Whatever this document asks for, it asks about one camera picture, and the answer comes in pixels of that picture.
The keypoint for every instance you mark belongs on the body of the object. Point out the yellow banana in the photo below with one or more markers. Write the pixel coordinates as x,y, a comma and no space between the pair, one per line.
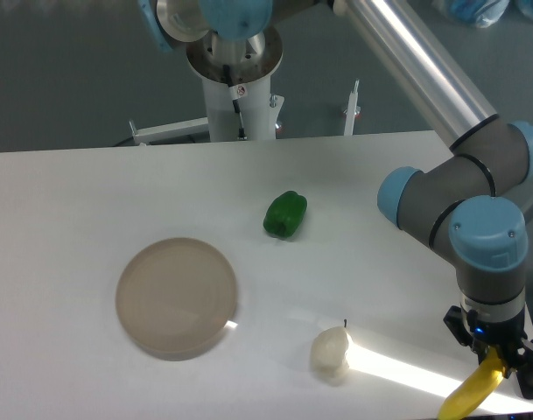
475,389

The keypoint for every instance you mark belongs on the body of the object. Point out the black device at table edge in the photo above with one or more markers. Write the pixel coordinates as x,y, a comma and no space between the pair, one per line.
525,380

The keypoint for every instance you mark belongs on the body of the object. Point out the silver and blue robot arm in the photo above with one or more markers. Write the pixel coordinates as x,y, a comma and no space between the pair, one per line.
458,209

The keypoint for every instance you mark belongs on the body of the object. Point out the white apple-shaped object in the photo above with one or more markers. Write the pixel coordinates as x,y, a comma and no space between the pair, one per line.
328,355

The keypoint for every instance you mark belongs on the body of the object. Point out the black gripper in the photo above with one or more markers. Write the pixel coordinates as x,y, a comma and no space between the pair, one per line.
471,329

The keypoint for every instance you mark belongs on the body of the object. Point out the round beige plate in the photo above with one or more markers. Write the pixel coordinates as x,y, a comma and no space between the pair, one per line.
175,298

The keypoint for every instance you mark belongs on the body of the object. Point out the white upright bracket post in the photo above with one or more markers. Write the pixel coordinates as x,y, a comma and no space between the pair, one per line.
353,110

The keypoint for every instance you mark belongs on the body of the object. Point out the green bell pepper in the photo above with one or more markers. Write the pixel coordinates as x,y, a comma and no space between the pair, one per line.
285,215

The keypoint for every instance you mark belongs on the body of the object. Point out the white bracket left of pedestal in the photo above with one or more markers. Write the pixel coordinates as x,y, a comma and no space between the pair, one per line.
170,131

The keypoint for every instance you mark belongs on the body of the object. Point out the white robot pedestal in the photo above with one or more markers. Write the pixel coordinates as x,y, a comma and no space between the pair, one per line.
236,81

